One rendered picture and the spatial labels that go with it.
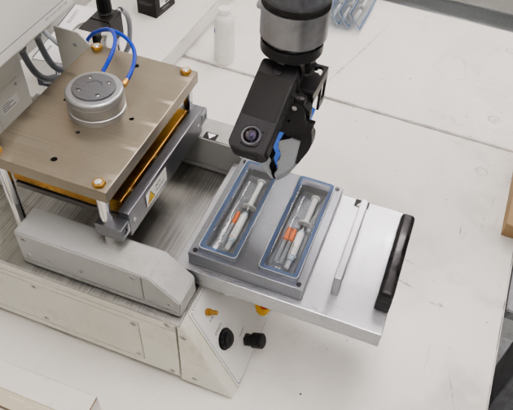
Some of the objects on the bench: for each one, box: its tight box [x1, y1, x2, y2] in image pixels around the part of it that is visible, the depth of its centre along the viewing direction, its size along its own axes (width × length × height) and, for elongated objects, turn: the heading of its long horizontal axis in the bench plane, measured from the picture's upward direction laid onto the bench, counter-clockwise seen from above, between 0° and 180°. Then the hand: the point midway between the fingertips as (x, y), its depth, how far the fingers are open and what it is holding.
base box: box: [0, 256, 237, 398], centre depth 106 cm, size 54×38×17 cm
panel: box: [187, 286, 272, 388], centre depth 99 cm, size 2×30×19 cm, turn 157°
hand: (274, 175), depth 81 cm, fingers closed
